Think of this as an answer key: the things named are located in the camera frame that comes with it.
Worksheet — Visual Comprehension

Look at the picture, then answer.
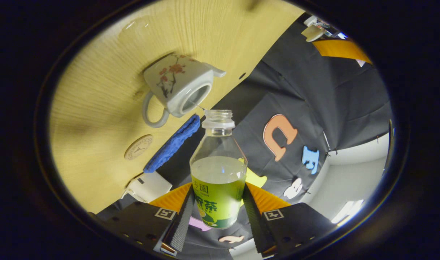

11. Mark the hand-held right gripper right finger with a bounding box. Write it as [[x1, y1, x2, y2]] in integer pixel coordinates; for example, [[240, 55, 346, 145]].
[[241, 182, 339, 258]]

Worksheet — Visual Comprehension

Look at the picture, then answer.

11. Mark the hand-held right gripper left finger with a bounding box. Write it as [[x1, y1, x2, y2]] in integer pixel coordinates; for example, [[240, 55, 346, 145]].
[[88, 182, 196, 257]]

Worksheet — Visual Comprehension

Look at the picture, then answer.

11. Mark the green label water bottle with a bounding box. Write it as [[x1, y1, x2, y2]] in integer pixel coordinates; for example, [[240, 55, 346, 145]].
[[189, 109, 248, 229]]

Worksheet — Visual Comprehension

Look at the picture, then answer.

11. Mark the round cork coaster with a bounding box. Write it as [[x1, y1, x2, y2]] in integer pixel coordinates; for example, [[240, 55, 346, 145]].
[[124, 134, 153, 160]]

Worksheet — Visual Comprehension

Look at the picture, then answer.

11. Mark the white floral teacup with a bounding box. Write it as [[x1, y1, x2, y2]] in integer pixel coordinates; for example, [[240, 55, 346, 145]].
[[142, 54, 226, 129]]

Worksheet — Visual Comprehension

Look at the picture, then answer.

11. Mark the white toaster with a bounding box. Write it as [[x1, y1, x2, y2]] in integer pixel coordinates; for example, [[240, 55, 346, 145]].
[[121, 172, 173, 203]]

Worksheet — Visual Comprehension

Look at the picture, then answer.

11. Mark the blue towel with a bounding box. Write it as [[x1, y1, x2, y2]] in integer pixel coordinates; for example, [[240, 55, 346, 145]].
[[143, 114, 201, 173]]

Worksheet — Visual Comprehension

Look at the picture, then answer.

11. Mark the ceiling light panel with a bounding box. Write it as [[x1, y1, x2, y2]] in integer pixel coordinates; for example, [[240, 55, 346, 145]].
[[330, 200, 365, 224]]

